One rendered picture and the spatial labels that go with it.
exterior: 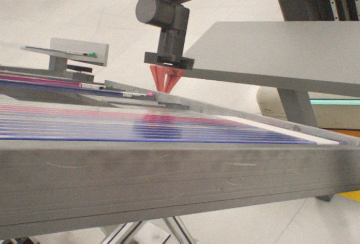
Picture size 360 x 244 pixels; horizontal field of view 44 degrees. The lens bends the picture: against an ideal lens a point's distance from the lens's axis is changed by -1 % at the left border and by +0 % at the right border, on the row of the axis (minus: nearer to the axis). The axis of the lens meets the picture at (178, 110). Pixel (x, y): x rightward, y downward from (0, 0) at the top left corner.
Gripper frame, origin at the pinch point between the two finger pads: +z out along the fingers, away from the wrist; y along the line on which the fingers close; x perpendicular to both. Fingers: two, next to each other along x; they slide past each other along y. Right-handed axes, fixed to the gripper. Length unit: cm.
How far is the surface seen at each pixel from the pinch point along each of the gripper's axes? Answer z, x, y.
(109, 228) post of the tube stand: 51, 26, -47
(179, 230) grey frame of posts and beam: 44, 35, -22
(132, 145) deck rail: 1, -43, 48
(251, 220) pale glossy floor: 40, 61, -14
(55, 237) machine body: 31.5, -19.3, -3.7
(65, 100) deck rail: 5.1, -12.7, -19.9
